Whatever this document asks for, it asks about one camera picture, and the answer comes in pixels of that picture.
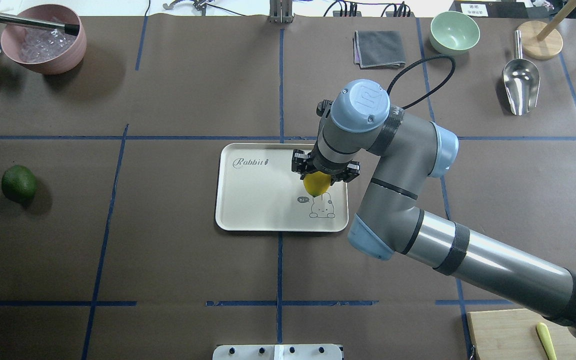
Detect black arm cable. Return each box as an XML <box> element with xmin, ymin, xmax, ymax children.
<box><xmin>386</xmin><ymin>55</ymin><xmax>457</xmax><ymax>111</ymax></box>

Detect cream rabbit print tray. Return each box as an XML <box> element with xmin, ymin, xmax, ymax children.
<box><xmin>215</xmin><ymin>143</ymin><xmax>349</xmax><ymax>233</ymax></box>

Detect mint green bowl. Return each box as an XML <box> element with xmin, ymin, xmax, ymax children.
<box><xmin>429</xmin><ymin>11</ymin><xmax>481</xmax><ymax>56</ymax></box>

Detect yellow plastic knife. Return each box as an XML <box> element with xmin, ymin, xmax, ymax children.
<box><xmin>535</xmin><ymin>322</ymin><xmax>558</xmax><ymax>360</ymax></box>

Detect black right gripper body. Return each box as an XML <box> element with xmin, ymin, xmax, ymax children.
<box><xmin>311</xmin><ymin>152</ymin><xmax>351</xmax><ymax>175</ymax></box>

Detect round wooden stand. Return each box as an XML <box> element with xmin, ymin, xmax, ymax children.
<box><xmin>513</xmin><ymin>0</ymin><xmax>576</xmax><ymax>60</ymax></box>

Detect pink bowl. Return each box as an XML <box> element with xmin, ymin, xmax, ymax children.
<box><xmin>0</xmin><ymin>4</ymin><xmax>87</xmax><ymax>75</ymax></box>

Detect green lime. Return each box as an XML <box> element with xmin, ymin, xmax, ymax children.
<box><xmin>1</xmin><ymin>164</ymin><xmax>38</xmax><ymax>204</ymax></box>

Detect bamboo cutting board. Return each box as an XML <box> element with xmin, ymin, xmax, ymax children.
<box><xmin>467</xmin><ymin>309</ymin><xmax>576</xmax><ymax>360</ymax></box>

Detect grey folded cloth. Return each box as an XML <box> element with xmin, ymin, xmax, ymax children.
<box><xmin>353</xmin><ymin>30</ymin><xmax>407</xmax><ymax>69</ymax></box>

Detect steel scoop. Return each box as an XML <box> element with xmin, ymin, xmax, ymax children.
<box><xmin>502</xmin><ymin>29</ymin><xmax>540</xmax><ymax>116</ymax></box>

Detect black and silver tongs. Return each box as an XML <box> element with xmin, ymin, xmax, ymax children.
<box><xmin>0</xmin><ymin>13</ymin><xmax>81</xmax><ymax>37</ymax></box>

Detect clear bubble wrap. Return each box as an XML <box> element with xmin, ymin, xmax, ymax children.
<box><xmin>19</xmin><ymin>27</ymin><xmax>77</xmax><ymax>63</ymax></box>

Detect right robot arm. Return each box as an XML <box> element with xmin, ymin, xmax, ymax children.
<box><xmin>291</xmin><ymin>79</ymin><xmax>576</xmax><ymax>338</ymax></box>

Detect black cable bundle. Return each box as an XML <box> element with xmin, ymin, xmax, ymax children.
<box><xmin>323</xmin><ymin>0</ymin><xmax>412</xmax><ymax>18</ymax></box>

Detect yellow lemon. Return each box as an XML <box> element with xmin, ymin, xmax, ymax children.
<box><xmin>302</xmin><ymin>171</ymin><xmax>332</xmax><ymax>198</ymax></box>

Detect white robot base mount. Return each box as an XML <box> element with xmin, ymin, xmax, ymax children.
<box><xmin>212</xmin><ymin>343</ymin><xmax>345</xmax><ymax>360</ymax></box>

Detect grey camera post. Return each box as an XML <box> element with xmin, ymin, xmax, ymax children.
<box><xmin>268</xmin><ymin>0</ymin><xmax>294</xmax><ymax>24</ymax></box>

